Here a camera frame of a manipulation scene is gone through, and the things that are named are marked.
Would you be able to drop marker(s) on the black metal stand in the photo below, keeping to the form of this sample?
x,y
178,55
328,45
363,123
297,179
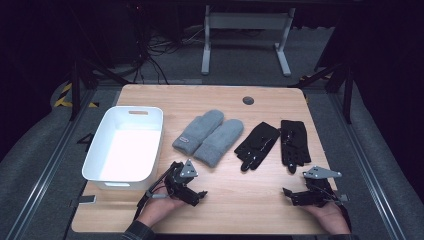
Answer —
x,y
346,90
80,86

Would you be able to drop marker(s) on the plain grey mitten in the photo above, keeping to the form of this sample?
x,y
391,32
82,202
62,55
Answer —
x,y
220,141

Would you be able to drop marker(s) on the grey round table grommet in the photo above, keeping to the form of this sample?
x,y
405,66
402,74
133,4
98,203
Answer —
x,y
248,100

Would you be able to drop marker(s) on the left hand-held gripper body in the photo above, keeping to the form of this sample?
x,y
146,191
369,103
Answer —
x,y
183,183

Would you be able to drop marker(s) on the grey tape strip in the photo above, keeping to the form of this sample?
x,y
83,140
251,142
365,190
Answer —
x,y
85,199

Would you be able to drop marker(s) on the person's right hand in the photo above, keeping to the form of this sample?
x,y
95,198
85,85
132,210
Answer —
x,y
328,216

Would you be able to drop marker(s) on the black glove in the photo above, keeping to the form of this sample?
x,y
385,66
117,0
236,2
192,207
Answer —
x,y
258,141
294,140

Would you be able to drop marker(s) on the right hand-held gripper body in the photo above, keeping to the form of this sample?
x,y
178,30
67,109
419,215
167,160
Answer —
x,y
320,186

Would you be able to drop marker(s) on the white plastic bin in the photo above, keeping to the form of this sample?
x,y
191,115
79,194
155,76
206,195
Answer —
x,y
126,156

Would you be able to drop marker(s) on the aluminium rail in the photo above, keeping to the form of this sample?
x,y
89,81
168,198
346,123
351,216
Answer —
x,y
366,166
50,170

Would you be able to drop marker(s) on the grey mitten with label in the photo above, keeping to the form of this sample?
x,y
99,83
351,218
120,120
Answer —
x,y
200,130

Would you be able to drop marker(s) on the person's left hand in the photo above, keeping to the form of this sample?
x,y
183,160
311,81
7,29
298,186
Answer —
x,y
158,210

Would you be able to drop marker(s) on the white metal stand frame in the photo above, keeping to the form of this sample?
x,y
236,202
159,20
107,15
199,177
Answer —
x,y
246,20

